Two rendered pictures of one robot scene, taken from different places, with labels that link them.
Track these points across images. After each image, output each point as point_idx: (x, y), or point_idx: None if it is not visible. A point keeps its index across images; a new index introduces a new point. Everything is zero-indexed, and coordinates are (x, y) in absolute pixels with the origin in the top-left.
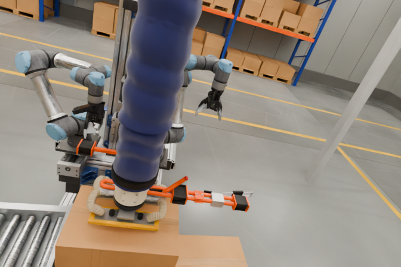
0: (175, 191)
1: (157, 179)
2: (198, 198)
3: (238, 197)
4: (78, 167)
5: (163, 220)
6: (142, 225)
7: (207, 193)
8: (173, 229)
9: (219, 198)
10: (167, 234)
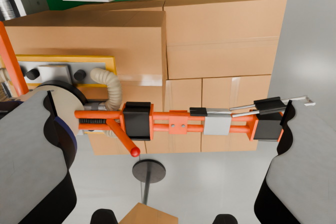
0: (129, 125)
1: (107, 0)
2: (174, 133)
3: (266, 126)
4: None
5: (138, 80)
6: (100, 132)
7: (196, 117)
8: (154, 92)
9: (219, 128)
10: (145, 100)
